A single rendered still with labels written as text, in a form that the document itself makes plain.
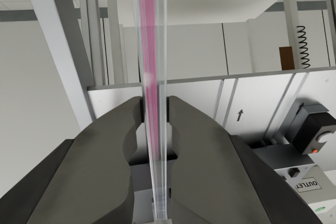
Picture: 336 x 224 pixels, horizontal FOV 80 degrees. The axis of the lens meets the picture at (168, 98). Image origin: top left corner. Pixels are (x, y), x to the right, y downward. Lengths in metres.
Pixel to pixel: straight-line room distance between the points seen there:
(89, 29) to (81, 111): 0.33
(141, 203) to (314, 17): 2.77
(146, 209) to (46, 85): 1.85
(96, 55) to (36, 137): 1.70
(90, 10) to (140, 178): 0.42
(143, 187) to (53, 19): 0.26
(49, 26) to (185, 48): 1.92
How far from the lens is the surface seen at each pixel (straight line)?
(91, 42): 0.56
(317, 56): 2.82
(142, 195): 0.36
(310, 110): 0.41
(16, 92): 2.25
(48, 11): 0.22
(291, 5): 0.93
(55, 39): 0.23
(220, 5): 0.96
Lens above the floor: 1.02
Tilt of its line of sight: 3 degrees down
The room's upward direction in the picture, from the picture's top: 174 degrees clockwise
